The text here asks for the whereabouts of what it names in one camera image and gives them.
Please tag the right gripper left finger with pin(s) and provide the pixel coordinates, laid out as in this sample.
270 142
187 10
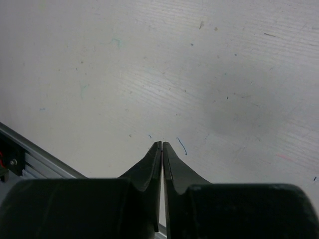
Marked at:
145 177

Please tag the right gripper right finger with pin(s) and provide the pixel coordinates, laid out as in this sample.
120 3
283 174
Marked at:
178 177

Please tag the aluminium rail frame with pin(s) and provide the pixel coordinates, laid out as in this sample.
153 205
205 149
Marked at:
58 202

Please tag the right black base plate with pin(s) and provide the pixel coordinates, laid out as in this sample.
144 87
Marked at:
12 158

